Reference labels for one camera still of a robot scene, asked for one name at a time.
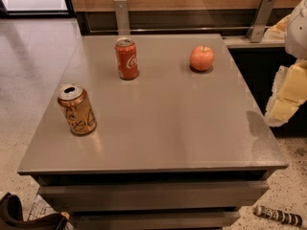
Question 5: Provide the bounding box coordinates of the red apple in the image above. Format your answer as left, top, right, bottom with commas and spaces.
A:
190, 45, 215, 72

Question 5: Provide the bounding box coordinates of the metal wall bracket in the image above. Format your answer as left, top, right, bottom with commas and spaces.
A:
246, 0, 276, 43
114, 0, 130, 35

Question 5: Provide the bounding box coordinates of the right metal wall bracket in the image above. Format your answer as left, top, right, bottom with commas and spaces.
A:
246, 0, 276, 43

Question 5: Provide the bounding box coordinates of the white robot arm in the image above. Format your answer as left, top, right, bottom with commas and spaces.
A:
265, 0, 307, 127

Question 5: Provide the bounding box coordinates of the grey cabinet with drawers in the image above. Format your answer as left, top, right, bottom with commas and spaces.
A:
18, 34, 287, 230

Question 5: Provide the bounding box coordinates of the left metal wall bracket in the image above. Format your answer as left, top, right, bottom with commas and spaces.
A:
114, 0, 130, 35

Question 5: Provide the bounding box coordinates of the red Coca-Cola can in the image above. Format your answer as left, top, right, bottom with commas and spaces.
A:
114, 37, 139, 81

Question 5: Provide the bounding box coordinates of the yellow-padded gripper finger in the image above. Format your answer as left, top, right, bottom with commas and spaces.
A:
265, 60, 307, 127
264, 14, 290, 39

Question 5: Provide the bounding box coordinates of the dark brown bag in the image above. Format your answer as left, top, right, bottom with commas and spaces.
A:
0, 193, 67, 230

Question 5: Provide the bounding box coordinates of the black white patterned tube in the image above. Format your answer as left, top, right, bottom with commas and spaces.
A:
253, 205, 307, 228

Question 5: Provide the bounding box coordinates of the orange-gold soda can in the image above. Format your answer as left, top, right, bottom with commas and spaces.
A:
58, 83, 97, 135

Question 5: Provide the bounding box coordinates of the checkered cloth on floor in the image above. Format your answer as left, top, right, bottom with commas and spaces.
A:
27, 195, 54, 220

